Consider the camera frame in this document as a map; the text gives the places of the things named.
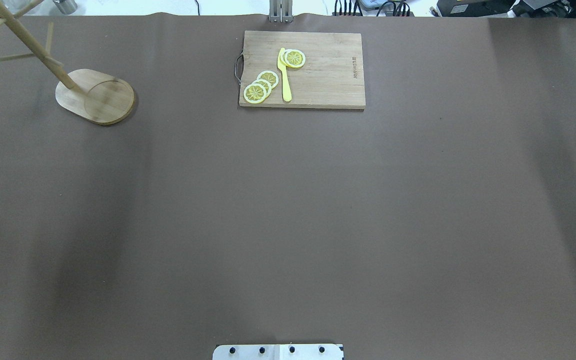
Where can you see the wooden cup storage rack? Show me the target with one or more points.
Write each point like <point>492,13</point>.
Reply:
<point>98,97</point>

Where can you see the small metal cup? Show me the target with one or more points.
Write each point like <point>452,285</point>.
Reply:
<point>66,7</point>

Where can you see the yellow plastic knife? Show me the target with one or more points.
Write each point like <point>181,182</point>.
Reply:
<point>285,84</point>

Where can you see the lemon slice front left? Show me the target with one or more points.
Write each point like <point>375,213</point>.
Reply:
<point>255,93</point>

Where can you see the lemon slice middle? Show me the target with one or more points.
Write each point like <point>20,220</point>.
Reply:
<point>265,84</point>

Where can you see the lemon slice upper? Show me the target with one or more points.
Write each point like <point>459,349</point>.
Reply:
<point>270,77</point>

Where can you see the wooden cutting board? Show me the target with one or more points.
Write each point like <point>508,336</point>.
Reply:
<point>331,78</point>

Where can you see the lemon slice by knife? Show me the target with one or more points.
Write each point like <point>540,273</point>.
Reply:
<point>292,58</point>

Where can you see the brown table mat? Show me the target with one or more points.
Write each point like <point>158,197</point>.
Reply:
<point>437,223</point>

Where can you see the black equipment box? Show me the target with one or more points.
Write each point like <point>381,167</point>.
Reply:
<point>473,8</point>

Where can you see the metal frame post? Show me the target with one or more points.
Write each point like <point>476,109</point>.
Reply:
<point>281,11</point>

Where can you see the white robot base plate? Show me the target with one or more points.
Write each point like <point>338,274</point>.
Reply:
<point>288,351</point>

